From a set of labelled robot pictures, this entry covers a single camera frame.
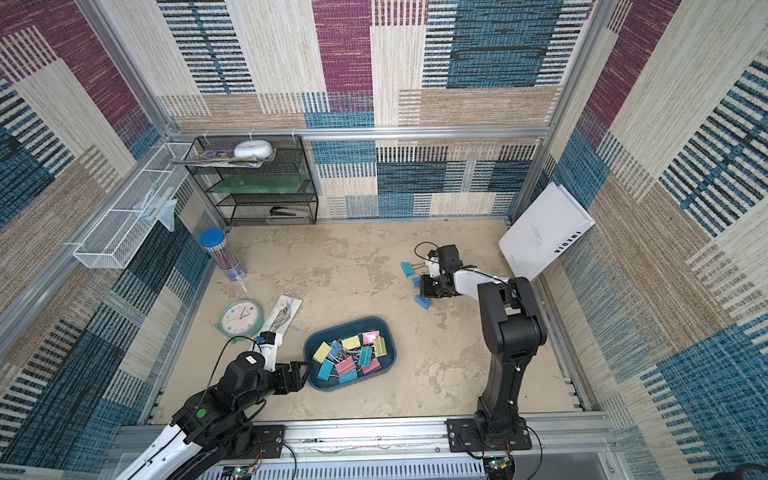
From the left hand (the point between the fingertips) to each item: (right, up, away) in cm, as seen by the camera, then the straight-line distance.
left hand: (303, 365), depth 79 cm
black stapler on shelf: (-20, +44, +32) cm, 58 cm away
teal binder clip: (+5, -3, +4) cm, 7 cm away
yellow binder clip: (+20, +3, +6) cm, 21 cm away
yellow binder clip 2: (+12, +4, +8) cm, 15 cm away
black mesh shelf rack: (-31, +46, +40) cm, 68 cm away
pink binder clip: (+19, -2, +4) cm, 19 cm away
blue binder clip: (+7, +2, +7) cm, 10 cm away
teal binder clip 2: (+16, +1, +4) cm, 16 cm away
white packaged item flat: (-12, +10, +16) cm, 22 cm away
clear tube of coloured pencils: (-29, +32, +10) cm, 45 cm away
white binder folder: (+68, +36, +10) cm, 77 cm away
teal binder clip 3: (+12, -4, +2) cm, 13 cm away
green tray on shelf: (-20, +52, +20) cm, 59 cm away
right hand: (+33, +18, +22) cm, 44 cm away
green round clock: (-22, +10, +12) cm, 27 cm away
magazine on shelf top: (-28, +58, +13) cm, 65 cm away
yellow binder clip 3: (+4, +2, +5) cm, 7 cm away
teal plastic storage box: (+11, +1, +7) cm, 13 cm away
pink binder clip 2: (+11, -1, +3) cm, 11 cm away
